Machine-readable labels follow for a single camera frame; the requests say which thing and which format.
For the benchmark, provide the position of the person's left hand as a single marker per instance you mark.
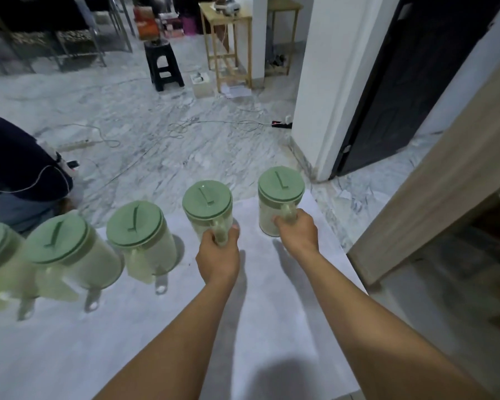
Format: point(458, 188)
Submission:
point(217, 260)

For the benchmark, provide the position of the person's right thumb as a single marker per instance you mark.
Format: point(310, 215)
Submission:
point(281, 222)

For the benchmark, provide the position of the light wooden side table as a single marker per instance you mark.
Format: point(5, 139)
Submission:
point(284, 4)

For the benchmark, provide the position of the white power strip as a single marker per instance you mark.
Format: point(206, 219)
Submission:
point(77, 144)

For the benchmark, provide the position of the person's left forearm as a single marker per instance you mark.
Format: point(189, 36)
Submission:
point(179, 345)

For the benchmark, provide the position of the orange cardboard box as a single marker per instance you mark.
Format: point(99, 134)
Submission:
point(146, 24)

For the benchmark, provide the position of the person's right hand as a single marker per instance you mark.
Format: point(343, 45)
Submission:
point(300, 235)

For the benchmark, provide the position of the pink and white box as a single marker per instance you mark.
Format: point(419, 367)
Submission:
point(171, 27)

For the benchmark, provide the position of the person's right forearm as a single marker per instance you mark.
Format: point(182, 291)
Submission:
point(371, 337)

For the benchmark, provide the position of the light wooden door panel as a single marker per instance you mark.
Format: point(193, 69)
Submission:
point(450, 170)

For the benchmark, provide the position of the white cardboard box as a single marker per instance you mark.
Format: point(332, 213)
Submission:
point(202, 85)

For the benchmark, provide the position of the person's left thumb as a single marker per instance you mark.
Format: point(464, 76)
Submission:
point(235, 234)

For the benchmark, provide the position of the small black charger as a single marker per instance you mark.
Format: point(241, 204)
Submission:
point(72, 164)

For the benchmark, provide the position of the metal frame chairs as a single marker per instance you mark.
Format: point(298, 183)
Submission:
point(79, 37)

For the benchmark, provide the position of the tall light wooden table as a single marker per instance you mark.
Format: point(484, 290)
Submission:
point(225, 14)

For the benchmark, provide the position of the black power strip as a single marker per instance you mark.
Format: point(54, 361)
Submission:
point(281, 125)

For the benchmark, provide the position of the black plastic stool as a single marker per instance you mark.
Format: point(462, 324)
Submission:
point(163, 58)

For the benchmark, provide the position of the dark wooden door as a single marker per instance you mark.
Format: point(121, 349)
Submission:
point(412, 79)

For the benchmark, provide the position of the white paper sheets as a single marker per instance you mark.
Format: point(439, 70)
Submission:
point(235, 91)

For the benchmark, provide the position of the pink plastic bin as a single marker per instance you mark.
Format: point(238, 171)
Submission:
point(189, 25)

